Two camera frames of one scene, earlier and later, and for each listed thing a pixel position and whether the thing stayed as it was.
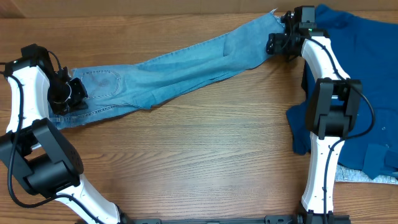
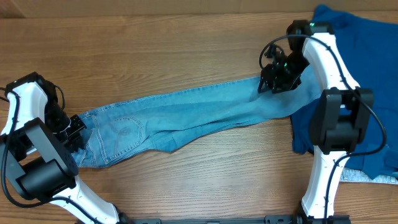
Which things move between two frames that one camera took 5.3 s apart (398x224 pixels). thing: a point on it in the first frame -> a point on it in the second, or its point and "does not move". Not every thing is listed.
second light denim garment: x=344 y=174 does not move
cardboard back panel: x=114 y=8 does not move
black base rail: x=268 y=219 does not move
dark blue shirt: x=366 y=50 does not move
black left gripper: x=76 y=93 -> x=76 y=128
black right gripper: x=274 y=42 -> x=274 y=81
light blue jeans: x=250 y=45 -> x=157 y=121
